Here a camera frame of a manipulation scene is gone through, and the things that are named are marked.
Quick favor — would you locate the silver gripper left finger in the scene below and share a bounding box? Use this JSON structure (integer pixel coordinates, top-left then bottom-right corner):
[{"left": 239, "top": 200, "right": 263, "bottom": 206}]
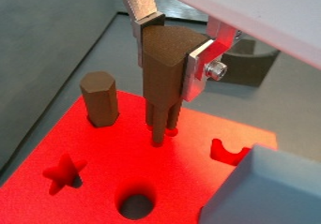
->
[{"left": 124, "top": 0, "right": 166, "bottom": 65}]

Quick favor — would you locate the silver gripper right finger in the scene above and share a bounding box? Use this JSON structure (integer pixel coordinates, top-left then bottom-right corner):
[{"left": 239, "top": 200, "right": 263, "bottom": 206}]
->
[{"left": 183, "top": 17, "right": 241, "bottom": 101}]

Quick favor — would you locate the red shape board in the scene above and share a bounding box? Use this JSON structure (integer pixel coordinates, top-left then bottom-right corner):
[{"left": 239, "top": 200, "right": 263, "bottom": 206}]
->
[{"left": 0, "top": 92, "right": 277, "bottom": 224}]

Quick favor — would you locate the black curved stand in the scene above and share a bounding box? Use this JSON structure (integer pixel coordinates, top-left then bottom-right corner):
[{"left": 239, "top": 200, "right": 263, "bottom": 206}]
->
[{"left": 221, "top": 39, "right": 280, "bottom": 87}]

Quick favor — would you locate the brown hexagonal peg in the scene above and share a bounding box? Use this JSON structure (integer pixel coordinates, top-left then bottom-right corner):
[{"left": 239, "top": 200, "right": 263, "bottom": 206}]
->
[{"left": 81, "top": 71, "right": 120, "bottom": 127}]

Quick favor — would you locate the blue slotted block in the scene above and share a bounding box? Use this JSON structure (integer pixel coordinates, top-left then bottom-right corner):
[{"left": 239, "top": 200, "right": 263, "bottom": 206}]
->
[{"left": 200, "top": 145, "right": 321, "bottom": 224}]

